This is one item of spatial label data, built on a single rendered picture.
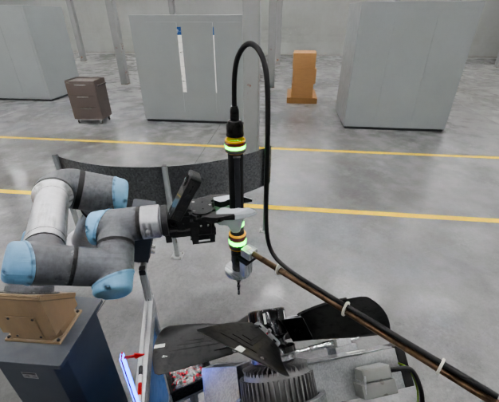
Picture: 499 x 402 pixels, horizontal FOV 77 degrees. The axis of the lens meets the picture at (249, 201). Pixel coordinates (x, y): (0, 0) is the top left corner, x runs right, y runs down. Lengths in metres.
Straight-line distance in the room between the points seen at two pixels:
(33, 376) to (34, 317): 0.25
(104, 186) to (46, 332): 0.64
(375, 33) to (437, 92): 1.67
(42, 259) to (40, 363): 0.80
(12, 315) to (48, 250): 0.78
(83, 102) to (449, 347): 7.26
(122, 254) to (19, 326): 0.82
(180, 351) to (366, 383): 0.54
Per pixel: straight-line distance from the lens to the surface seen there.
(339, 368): 1.11
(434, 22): 7.08
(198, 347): 1.04
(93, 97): 7.62
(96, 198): 1.00
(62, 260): 0.67
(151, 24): 7.19
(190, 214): 0.70
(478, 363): 2.88
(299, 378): 1.01
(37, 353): 1.47
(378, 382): 1.10
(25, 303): 1.35
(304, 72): 8.84
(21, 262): 0.67
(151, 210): 0.72
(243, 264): 0.80
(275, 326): 1.02
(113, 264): 0.68
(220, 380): 1.18
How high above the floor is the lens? 2.04
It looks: 30 degrees down
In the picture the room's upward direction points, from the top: straight up
